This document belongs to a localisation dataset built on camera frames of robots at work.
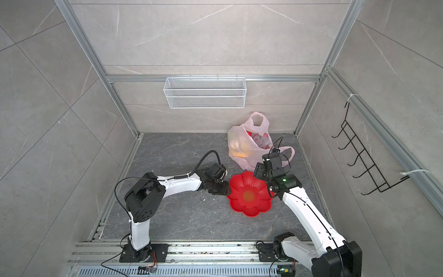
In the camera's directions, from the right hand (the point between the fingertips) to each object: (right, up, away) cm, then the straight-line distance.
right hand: (262, 167), depth 81 cm
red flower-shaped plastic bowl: (-5, -16, +10) cm, 20 cm away
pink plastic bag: (-4, +12, +18) cm, 22 cm away
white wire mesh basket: (-30, +42, +19) cm, 55 cm away
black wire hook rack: (+38, 0, -17) cm, 41 cm away
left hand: (-15, -13, +9) cm, 22 cm away
